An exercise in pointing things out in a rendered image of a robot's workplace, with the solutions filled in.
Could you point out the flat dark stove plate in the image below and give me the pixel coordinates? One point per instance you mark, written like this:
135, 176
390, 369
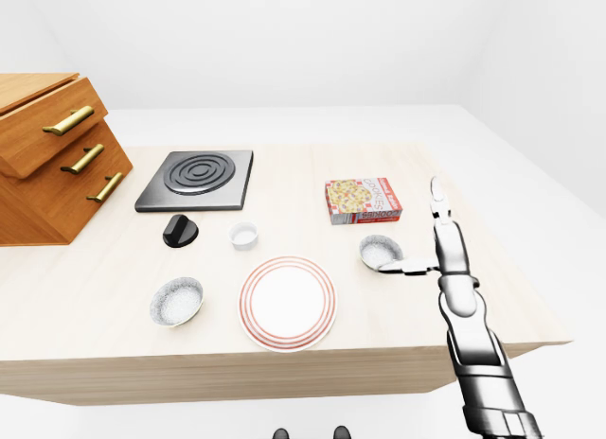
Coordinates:
199, 183

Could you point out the patterned black white bowl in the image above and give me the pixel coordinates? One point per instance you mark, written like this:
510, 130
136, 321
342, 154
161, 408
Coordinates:
379, 251
176, 303

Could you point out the white plate with red rings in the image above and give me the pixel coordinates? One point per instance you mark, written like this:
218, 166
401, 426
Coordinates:
286, 303

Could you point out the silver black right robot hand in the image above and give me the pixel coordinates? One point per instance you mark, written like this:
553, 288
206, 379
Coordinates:
452, 250

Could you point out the small white ramekin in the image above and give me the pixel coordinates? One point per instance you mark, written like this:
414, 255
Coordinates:
243, 235

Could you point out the round black stove knob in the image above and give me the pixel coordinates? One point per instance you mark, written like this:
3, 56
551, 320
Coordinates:
179, 232

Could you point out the wooden cabinet drawer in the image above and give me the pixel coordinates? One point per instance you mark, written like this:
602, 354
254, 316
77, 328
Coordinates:
71, 214
51, 180

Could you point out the printed cookies box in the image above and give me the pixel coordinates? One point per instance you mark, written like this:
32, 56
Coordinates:
362, 200

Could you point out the wooden drawer pulled open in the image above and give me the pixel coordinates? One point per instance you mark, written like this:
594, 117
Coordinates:
28, 136

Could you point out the wooden cabinet with drawers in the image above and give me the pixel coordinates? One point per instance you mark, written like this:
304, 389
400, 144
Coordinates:
33, 221

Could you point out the small dark rounded shape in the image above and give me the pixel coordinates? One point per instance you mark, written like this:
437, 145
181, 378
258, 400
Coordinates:
342, 433
280, 434

